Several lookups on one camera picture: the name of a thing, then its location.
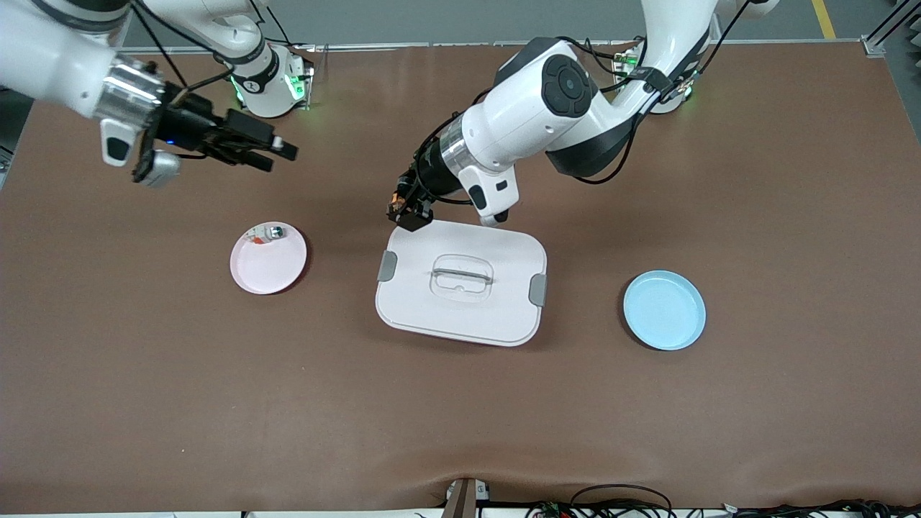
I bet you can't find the white lidded storage box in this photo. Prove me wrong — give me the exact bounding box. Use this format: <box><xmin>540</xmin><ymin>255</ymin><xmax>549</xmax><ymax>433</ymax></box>
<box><xmin>375</xmin><ymin>218</ymin><xmax>548</xmax><ymax>347</ymax></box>

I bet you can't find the pink round plate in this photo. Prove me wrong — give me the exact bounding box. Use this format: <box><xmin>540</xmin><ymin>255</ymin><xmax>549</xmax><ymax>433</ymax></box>
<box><xmin>230</xmin><ymin>221</ymin><xmax>308</xmax><ymax>295</ymax></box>

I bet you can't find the blue round plate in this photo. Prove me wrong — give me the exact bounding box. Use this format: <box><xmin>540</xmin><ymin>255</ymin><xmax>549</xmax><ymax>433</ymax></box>
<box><xmin>623</xmin><ymin>271</ymin><xmax>707</xmax><ymax>351</ymax></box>

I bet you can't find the translucent lid handle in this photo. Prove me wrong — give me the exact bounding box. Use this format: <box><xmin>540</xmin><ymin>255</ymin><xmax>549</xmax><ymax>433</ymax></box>
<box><xmin>430</xmin><ymin>255</ymin><xmax>494</xmax><ymax>303</ymax></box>

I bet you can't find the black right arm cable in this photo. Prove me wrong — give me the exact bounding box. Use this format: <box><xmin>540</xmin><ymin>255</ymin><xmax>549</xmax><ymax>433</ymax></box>
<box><xmin>130</xmin><ymin>0</ymin><xmax>238</xmax><ymax>109</ymax></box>

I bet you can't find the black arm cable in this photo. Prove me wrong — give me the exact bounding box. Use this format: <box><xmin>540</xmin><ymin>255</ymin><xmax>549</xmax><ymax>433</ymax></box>
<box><xmin>130</xmin><ymin>0</ymin><xmax>238</xmax><ymax>109</ymax></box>
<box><xmin>410</xmin><ymin>0</ymin><xmax>753</xmax><ymax>209</ymax></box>

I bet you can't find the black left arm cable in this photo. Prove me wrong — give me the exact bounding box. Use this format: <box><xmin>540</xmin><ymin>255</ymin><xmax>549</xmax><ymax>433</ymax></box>
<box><xmin>410</xmin><ymin>0</ymin><xmax>753</xmax><ymax>209</ymax></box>

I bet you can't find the black base cable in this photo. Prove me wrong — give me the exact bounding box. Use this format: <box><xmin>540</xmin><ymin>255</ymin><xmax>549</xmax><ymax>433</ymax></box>
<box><xmin>558</xmin><ymin>35</ymin><xmax>638</xmax><ymax>73</ymax></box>

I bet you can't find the camera mount post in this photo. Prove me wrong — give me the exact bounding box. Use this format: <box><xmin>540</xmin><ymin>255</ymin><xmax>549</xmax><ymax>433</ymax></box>
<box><xmin>440</xmin><ymin>476</ymin><xmax>491</xmax><ymax>518</ymax></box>

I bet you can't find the black cable bundle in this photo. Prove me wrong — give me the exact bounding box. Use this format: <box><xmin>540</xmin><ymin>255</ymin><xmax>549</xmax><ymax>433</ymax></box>
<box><xmin>529</xmin><ymin>483</ymin><xmax>673</xmax><ymax>518</ymax></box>
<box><xmin>720</xmin><ymin>499</ymin><xmax>921</xmax><ymax>518</ymax></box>

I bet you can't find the aluminium frame profile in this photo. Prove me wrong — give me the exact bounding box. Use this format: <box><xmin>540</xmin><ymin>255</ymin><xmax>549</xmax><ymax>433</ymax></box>
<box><xmin>863</xmin><ymin>0</ymin><xmax>921</xmax><ymax>58</ymax></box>

